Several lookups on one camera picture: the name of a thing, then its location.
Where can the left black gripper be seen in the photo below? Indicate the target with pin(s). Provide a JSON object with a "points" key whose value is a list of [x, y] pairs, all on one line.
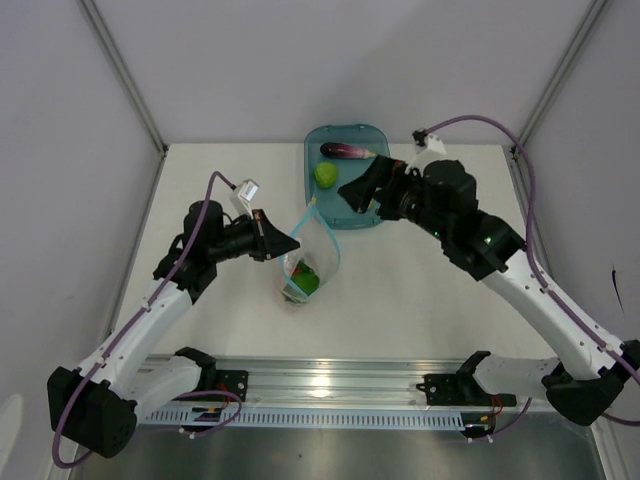
{"points": [[272, 241]]}

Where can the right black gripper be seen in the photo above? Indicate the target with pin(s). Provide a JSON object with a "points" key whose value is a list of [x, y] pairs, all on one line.
{"points": [[383, 173]]}

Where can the clear zip top bag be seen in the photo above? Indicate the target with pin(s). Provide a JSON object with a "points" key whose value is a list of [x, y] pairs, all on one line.
{"points": [[319, 252]]}

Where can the purple toy eggplant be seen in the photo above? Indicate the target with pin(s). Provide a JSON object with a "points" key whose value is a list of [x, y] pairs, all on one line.
{"points": [[335, 150]]}

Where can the green toy bell pepper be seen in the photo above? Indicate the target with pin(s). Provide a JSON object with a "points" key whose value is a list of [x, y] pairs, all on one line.
{"points": [[307, 282]]}

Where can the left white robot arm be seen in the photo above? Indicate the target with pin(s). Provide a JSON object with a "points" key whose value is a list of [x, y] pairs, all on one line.
{"points": [[99, 404]]}

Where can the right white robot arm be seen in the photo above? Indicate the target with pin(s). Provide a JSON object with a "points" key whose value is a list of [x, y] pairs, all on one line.
{"points": [[590, 367]]}

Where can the light green toy cabbage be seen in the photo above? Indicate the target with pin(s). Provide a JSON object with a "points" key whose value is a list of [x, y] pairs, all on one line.
{"points": [[325, 174]]}

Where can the teal plastic tray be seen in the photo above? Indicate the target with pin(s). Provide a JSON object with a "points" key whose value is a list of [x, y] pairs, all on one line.
{"points": [[334, 210]]}

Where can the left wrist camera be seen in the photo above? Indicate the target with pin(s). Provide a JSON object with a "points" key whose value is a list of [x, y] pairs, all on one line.
{"points": [[242, 195]]}

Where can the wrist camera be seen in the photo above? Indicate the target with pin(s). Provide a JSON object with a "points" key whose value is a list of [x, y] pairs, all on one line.
{"points": [[242, 195], [429, 147]]}

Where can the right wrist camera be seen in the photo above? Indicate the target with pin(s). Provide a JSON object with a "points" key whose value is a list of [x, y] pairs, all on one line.
{"points": [[429, 147]]}

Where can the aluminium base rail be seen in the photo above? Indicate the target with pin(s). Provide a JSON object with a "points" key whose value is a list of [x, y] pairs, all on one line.
{"points": [[326, 383]]}

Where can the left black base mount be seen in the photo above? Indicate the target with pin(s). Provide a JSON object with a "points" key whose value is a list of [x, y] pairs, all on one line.
{"points": [[234, 381]]}

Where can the white slotted cable duct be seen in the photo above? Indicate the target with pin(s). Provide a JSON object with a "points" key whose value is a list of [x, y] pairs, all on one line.
{"points": [[199, 416]]}

